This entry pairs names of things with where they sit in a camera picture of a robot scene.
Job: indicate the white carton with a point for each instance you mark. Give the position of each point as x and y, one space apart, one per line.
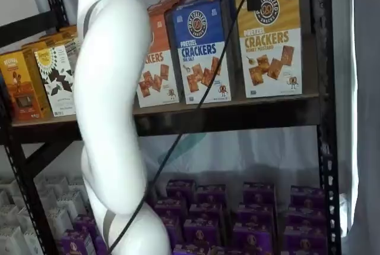
59 222
12 241
53 185
7 192
74 204
32 241
9 216

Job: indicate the orange pretzel snack box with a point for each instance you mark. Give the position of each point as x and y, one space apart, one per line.
56 38
68 30
20 88
32 47

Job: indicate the pale grey curtain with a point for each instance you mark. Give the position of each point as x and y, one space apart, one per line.
365 88

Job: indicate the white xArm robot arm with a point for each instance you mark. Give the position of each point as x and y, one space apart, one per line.
107 73

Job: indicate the yellow honey mustard crackers box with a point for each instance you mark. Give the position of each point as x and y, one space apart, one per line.
273 59

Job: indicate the black metal shelf rack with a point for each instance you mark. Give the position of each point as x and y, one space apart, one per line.
237 118

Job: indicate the purple Annie's box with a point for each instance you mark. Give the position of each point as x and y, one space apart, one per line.
206 212
196 250
210 194
202 232
252 240
258 192
307 195
83 225
172 207
100 246
305 216
176 229
255 214
75 244
305 243
181 188

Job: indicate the Simple Mills mint thins box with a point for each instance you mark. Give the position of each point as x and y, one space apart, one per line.
71 48
56 82

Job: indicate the brown wooden shelf board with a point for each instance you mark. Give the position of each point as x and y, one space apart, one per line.
252 100

